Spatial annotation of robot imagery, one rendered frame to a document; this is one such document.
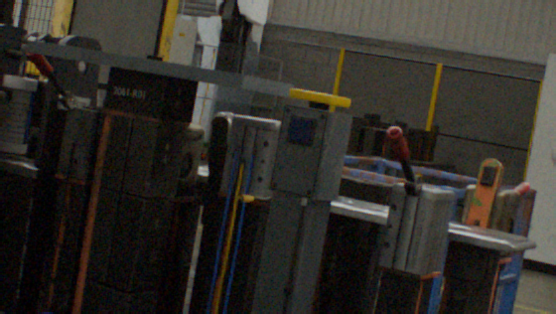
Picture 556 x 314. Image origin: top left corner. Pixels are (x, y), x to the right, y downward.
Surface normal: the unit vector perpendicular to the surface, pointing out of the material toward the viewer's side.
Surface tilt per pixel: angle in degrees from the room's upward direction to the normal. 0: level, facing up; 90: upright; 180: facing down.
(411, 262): 90
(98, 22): 91
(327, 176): 90
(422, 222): 90
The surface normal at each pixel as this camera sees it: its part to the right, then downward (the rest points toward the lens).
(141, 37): 0.89, 0.19
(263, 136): -0.47, -0.04
